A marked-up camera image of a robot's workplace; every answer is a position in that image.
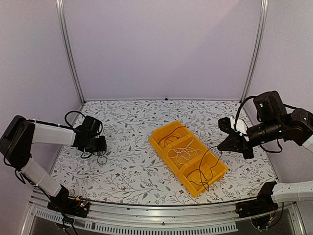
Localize floral table cloth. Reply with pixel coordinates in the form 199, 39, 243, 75
51, 100, 276, 205

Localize thin black cable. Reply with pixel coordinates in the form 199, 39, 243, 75
157, 125, 190, 145

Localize left rear aluminium post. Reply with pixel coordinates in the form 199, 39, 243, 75
55, 0, 86, 104

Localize green cable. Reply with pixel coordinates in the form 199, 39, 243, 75
184, 145, 223, 192

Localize aluminium front rail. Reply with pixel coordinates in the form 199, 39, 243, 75
21, 190, 307, 235

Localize right rear aluminium post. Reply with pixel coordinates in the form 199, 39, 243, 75
240, 0, 269, 102

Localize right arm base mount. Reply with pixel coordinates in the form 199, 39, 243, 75
235, 181, 279, 230

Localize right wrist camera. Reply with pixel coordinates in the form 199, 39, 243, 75
218, 116, 248, 136

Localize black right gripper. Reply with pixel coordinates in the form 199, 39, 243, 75
218, 117, 284, 159

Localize white cable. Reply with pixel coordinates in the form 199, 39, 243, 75
178, 146, 203, 164
166, 146, 186, 167
176, 138, 199, 160

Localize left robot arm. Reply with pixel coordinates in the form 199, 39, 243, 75
0, 115, 107, 212

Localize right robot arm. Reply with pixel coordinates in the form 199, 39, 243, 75
217, 91, 313, 213

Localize aluminium post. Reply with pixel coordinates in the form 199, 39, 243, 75
55, 0, 86, 104
240, 0, 269, 102

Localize cable pile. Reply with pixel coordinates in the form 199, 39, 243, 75
94, 150, 109, 165

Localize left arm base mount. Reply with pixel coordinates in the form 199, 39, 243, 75
47, 185, 90, 218

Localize yellow three-compartment bin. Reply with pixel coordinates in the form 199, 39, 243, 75
149, 121, 228, 197

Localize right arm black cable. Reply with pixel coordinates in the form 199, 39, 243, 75
233, 95, 296, 226

